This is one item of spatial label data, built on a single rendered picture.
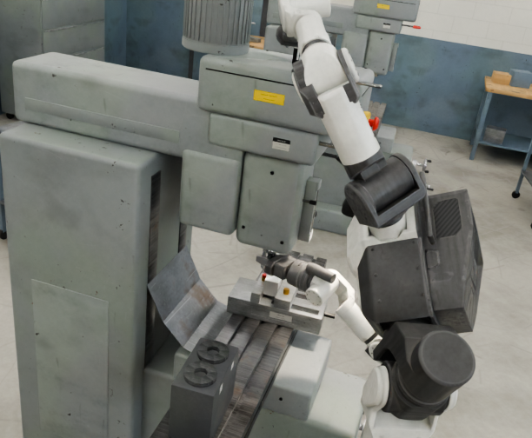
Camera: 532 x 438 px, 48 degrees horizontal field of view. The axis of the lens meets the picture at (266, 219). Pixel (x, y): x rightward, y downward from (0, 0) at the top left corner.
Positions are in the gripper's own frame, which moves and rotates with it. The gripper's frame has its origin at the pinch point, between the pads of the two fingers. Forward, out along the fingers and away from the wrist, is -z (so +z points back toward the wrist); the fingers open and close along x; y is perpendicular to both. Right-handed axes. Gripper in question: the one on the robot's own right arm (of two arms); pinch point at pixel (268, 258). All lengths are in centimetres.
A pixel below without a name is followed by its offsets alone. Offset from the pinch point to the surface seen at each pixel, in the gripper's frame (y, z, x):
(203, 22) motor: -74, -20, 18
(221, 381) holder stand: 10, 23, 47
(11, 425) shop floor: 122, -106, 39
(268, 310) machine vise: 23.7, -0.8, -5.0
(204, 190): -24.9, -14.3, 18.5
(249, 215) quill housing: -19.0, -1.5, 11.4
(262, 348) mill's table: 28.6, 8.2, 8.2
